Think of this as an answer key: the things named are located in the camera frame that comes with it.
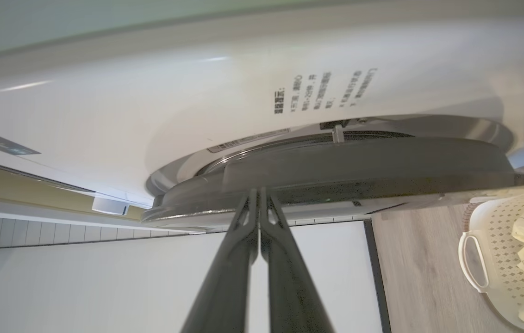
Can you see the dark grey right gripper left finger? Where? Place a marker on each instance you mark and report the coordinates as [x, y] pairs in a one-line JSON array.
[[225, 286]]

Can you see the white front-load washing machine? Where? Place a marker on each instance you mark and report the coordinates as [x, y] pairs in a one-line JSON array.
[[127, 106]]

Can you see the wide pale cabinet front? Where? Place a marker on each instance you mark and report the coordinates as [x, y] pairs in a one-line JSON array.
[[58, 23]]

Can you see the white perforated laundry basket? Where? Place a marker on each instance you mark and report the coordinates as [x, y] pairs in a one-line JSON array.
[[493, 249]]

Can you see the pale cabinet front with toe-kick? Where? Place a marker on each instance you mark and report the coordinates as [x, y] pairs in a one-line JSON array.
[[104, 286]]

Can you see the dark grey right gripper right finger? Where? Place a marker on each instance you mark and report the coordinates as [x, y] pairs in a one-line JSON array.
[[292, 286]]

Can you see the dark round washing machine door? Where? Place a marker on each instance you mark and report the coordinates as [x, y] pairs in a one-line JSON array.
[[359, 166]]

